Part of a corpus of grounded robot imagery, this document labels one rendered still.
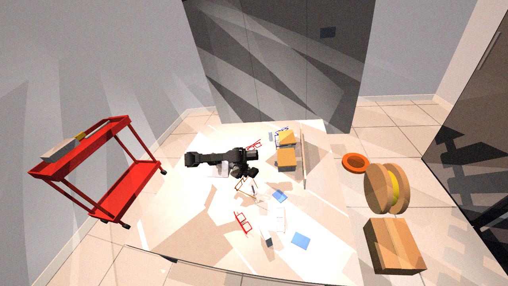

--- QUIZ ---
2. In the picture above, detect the light blue flat rectangular panel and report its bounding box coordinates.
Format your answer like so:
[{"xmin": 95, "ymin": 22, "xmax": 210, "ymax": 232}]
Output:
[
  {"xmin": 272, "ymin": 189, "xmax": 287, "ymax": 203},
  {"xmin": 291, "ymin": 232, "xmax": 310, "ymax": 250}
]

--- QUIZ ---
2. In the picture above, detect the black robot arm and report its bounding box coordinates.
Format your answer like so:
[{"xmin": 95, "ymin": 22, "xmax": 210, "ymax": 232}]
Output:
[{"xmin": 184, "ymin": 147, "xmax": 258, "ymax": 179}]

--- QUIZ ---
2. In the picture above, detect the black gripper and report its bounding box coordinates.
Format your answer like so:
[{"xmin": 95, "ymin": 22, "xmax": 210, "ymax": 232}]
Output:
[{"xmin": 229, "ymin": 162, "xmax": 259, "ymax": 178}]

